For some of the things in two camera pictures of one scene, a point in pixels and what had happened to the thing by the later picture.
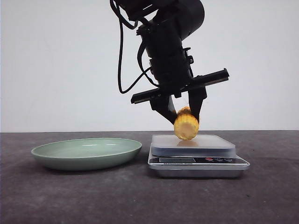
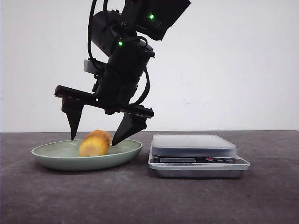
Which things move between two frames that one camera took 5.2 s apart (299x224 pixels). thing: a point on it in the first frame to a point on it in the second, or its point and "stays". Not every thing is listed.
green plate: (85, 154) stays
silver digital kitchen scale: (206, 156) stays
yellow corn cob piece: (186, 125) to (96, 143)
